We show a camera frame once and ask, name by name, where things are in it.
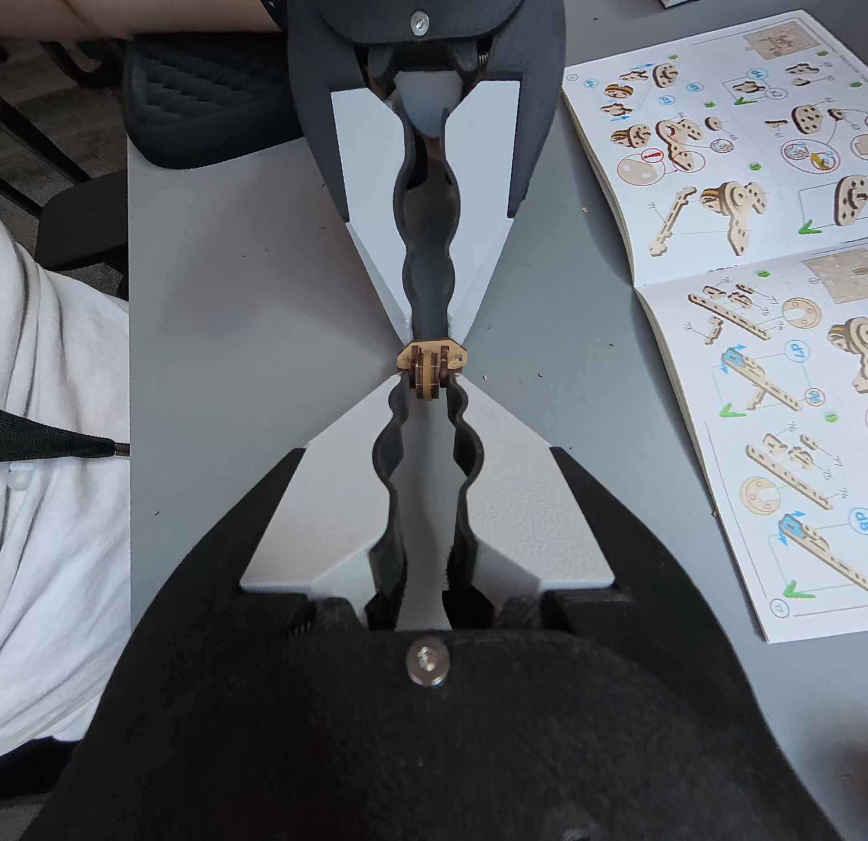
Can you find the small wooden wheel assembly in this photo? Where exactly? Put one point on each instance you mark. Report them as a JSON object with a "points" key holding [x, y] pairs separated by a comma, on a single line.
{"points": [[430, 373]]}

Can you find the person's white hoodie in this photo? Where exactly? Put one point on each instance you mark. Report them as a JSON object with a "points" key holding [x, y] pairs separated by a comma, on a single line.
{"points": [[61, 583]]}

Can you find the grey desk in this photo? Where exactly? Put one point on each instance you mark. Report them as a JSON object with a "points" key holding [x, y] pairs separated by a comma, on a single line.
{"points": [[237, 312]]}

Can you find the black office chair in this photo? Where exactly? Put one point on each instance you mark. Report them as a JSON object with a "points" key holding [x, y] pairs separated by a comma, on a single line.
{"points": [[88, 231]]}

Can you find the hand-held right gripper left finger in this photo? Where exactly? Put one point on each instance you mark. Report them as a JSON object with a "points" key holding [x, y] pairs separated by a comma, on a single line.
{"points": [[305, 515]]}

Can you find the assembly instruction booklet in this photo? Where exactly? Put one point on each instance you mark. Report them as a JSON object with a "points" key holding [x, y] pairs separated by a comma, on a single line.
{"points": [[712, 393]]}

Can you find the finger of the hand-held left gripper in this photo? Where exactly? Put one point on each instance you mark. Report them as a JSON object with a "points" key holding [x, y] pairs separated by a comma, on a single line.
{"points": [[369, 197], [485, 197]]}

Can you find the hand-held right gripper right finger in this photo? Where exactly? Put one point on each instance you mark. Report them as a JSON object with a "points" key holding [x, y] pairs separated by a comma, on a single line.
{"points": [[542, 515]]}

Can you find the black quilted armrest pad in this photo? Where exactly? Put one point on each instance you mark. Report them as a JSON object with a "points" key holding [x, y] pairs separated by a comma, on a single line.
{"points": [[203, 102]]}

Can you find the person's left forearm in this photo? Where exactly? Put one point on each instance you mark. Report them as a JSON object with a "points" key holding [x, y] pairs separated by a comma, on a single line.
{"points": [[156, 4]]}

